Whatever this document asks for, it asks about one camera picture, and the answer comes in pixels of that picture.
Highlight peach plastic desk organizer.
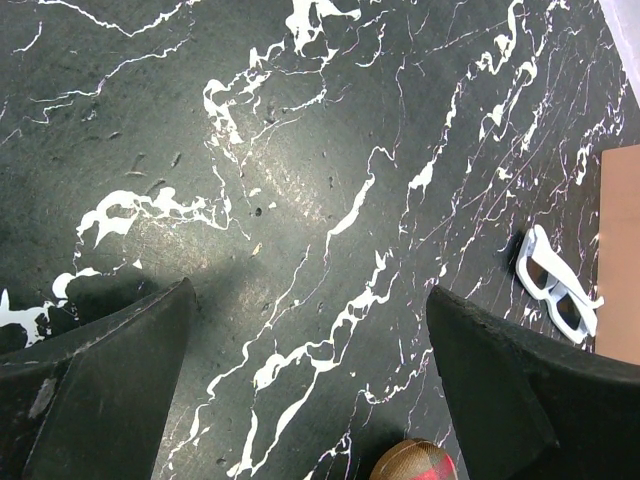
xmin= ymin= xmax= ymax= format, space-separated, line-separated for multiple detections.
xmin=596 ymin=145 xmax=639 ymax=365

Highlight brown glasses case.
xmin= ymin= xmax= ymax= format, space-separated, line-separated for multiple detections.
xmin=369 ymin=439 xmax=458 ymax=480

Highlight white sunglasses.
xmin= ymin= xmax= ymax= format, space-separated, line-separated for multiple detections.
xmin=515 ymin=224 xmax=604 ymax=344

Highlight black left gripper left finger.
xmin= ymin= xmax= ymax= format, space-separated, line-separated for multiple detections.
xmin=1 ymin=279 xmax=196 ymax=479

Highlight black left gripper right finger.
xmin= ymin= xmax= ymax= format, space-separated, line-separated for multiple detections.
xmin=426 ymin=286 xmax=639 ymax=479

